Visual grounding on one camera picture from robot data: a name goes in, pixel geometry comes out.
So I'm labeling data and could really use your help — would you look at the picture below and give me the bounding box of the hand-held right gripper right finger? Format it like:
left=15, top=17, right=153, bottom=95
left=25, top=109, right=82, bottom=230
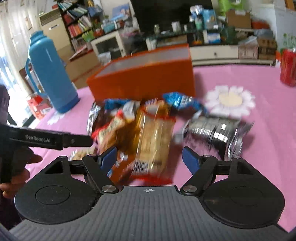
left=180, top=146, right=262, bottom=195

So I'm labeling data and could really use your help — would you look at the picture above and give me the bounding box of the clear golden biscuit packet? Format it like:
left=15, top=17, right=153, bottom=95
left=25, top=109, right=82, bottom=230
left=131, top=101, right=176, bottom=184

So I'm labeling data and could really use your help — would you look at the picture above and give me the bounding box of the blue wafer packet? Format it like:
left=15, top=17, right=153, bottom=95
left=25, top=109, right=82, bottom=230
left=162, top=91, right=207, bottom=115

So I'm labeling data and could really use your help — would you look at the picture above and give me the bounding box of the dark silver snack packet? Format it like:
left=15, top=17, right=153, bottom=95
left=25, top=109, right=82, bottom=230
left=87, top=102, right=105, bottom=137

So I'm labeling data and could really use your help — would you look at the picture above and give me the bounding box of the white glass door cabinet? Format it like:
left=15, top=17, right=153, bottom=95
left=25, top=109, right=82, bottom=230
left=90, top=30, right=129, bottom=61

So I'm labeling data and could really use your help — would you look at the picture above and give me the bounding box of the black television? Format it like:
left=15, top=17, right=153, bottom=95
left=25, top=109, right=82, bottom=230
left=130, top=0, right=213, bottom=33

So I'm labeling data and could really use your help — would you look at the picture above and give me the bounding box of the brown cardboard box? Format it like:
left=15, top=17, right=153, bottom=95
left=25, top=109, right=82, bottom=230
left=225, top=10, right=252, bottom=29

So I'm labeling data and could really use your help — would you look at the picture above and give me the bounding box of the silver foil snack packet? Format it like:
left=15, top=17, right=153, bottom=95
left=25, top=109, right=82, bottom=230
left=174, top=115, right=253, bottom=161

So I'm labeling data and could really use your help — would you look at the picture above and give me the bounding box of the blue thermos flask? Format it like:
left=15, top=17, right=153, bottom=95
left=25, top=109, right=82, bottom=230
left=25, top=31, right=81, bottom=114

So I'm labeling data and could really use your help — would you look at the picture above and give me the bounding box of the beige standing air conditioner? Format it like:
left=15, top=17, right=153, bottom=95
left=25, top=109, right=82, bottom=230
left=39, top=9, right=71, bottom=61

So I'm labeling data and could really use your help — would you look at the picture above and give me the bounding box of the person's left hand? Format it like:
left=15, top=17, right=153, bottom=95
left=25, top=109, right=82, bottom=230
left=0, top=154, right=43, bottom=199

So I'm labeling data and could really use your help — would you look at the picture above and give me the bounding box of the white flower coaster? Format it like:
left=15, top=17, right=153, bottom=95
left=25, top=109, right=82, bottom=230
left=47, top=111, right=68, bottom=125
left=205, top=85, right=256, bottom=120

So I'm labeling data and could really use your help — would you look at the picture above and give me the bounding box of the red drink can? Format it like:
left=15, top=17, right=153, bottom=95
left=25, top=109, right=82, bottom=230
left=279, top=47, right=296, bottom=87

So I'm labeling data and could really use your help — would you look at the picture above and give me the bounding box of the small clear nut packet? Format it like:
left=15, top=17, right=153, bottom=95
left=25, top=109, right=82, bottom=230
left=69, top=149, right=96, bottom=161

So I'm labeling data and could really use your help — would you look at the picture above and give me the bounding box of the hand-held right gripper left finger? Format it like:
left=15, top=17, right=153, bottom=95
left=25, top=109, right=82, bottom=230
left=35, top=146, right=119, bottom=195

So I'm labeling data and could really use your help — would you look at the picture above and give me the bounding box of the red orange snack packet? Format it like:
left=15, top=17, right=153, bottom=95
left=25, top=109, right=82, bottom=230
left=92, top=111, right=134, bottom=153

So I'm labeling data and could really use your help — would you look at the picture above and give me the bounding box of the wooden bookshelf with books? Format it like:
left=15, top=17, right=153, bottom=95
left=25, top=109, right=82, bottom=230
left=56, top=0, right=99, bottom=52

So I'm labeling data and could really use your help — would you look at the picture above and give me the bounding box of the blue cookie packet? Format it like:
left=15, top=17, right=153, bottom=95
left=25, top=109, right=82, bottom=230
left=104, top=98, right=140, bottom=121

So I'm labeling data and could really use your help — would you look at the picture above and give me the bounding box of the orange storage box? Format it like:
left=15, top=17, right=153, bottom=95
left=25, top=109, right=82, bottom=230
left=86, top=44, right=196, bottom=102

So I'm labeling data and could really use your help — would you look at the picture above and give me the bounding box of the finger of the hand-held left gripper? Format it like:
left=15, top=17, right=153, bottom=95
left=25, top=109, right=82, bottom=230
left=61, top=132, right=93, bottom=148

